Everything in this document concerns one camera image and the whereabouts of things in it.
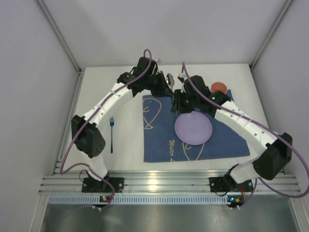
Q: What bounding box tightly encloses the spoon with teal handle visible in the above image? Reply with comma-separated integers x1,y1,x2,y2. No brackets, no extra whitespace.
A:
166,73,176,117

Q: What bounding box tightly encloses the purple plastic plate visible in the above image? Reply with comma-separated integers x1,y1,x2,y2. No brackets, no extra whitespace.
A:
174,111,213,145

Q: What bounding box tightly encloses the orange plastic cup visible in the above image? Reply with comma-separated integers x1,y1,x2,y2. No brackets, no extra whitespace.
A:
211,82,228,94

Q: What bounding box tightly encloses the blue fish-pattern cloth placemat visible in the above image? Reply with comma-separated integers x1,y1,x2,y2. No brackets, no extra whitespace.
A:
142,95,250,163

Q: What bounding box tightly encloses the blue metal fork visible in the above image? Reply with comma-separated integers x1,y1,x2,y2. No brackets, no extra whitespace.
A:
110,117,114,153

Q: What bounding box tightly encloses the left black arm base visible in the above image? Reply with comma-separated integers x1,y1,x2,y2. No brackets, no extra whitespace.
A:
82,177,125,193

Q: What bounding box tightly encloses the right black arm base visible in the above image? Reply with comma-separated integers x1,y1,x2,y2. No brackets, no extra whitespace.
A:
209,176,254,193

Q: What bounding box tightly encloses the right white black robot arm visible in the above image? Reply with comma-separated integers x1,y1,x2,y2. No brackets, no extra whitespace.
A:
171,73,293,189

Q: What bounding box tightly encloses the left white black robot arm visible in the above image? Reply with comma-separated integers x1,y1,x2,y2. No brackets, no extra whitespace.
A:
71,57,175,181

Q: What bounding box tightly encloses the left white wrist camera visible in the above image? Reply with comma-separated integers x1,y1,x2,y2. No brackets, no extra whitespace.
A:
155,58,161,66

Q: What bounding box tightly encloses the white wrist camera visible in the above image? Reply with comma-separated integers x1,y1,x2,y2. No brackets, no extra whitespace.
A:
155,58,161,66
177,72,187,83

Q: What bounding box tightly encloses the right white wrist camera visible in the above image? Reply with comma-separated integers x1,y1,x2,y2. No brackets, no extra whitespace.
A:
177,72,187,83

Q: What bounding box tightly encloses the left aluminium frame post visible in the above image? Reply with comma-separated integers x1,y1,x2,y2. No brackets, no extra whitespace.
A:
34,0,81,73

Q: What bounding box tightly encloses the aluminium frame post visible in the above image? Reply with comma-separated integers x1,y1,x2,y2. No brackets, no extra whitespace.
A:
249,0,294,70
34,0,81,73

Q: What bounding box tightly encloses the right aluminium frame post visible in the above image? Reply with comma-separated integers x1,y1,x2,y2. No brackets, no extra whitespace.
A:
249,0,294,70

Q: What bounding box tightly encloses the aluminium mounting rail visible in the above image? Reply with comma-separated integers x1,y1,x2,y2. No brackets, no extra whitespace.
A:
38,157,301,194

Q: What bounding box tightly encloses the white slotted cable duct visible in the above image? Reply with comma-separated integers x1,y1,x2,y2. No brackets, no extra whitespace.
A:
48,194,243,205

